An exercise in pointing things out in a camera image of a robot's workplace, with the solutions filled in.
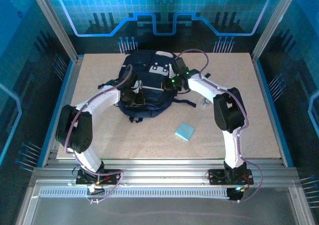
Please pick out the small white connector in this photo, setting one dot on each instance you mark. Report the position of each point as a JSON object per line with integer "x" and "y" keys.
{"x": 92, "y": 189}

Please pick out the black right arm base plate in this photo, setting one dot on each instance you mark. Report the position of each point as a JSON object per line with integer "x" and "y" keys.
{"x": 216, "y": 177}

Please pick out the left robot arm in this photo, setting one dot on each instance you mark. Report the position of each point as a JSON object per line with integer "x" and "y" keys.
{"x": 104, "y": 98}

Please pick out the small clear plastic packet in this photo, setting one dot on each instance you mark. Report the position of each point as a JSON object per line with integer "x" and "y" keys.
{"x": 206, "y": 103}

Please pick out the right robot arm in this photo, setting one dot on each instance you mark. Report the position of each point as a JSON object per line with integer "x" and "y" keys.
{"x": 204, "y": 88}

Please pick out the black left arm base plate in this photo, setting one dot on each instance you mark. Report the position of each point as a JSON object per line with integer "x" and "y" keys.
{"x": 82, "y": 180}

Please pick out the aluminium frame rail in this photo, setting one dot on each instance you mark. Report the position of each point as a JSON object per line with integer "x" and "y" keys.
{"x": 162, "y": 171}

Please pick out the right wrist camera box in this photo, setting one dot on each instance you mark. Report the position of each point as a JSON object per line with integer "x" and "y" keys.
{"x": 171, "y": 70}

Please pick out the light blue sticky note pad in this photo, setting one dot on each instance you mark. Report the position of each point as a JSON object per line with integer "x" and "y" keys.
{"x": 185, "y": 131}

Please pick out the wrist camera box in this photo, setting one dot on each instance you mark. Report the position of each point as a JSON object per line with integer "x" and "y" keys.
{"x": 171, "y": 70}
{"x": 137, "y": 85}

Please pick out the small black controller box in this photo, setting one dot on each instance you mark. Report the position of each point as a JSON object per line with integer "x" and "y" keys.
{"x": 234, "y": 193}

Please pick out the blue-edged table side rail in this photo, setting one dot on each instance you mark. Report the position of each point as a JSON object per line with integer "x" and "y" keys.
{"x": 70, "y": 85}

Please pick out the aluminium frame post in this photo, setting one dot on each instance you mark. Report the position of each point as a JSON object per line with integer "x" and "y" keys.
{"x": 56, "y": 23}
{"x": 271, "y": 23}

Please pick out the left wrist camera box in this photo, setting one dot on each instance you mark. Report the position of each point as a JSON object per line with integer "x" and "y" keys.
{"x": 137, "y": 85}

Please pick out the navy blue backpack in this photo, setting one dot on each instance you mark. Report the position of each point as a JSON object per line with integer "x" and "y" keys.
{"x": 154, "y": 95}

